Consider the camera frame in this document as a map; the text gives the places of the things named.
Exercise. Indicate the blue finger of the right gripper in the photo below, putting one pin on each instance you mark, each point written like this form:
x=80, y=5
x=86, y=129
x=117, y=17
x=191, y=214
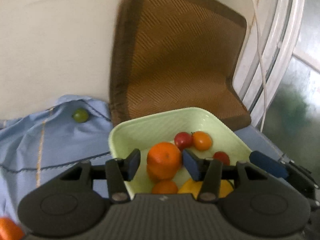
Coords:
x=271, y=166

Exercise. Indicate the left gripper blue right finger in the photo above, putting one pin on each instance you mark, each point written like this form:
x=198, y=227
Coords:
x=205, y=170

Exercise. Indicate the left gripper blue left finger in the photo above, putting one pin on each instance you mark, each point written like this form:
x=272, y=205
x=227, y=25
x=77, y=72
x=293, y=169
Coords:
x=118, y=171

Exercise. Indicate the red cherry tomato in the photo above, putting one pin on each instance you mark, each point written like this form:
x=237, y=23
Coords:
x=183, y=140
x=223, y=157

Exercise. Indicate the large yellow grapefruit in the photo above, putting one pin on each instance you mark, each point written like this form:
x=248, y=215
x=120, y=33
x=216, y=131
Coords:
x=195, y=188

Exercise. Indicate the orange tomato with stem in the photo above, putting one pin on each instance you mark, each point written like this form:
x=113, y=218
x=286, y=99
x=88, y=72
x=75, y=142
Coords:
x=202, y=141

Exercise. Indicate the orange mandarin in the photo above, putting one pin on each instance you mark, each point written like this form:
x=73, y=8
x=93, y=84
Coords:
x=163, y=161
x=9, y=230
x=165, y=187

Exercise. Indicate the green lime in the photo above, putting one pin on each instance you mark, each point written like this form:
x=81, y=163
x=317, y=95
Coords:
x=80, y=115

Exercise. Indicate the light green plastic basket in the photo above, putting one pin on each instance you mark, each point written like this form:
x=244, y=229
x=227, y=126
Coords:
x=142, y=133

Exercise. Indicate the blue tablecloth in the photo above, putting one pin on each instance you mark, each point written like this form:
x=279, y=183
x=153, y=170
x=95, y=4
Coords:
x=40, y=146

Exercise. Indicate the white window frame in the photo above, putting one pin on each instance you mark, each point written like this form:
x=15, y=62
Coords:
x=271, y=42

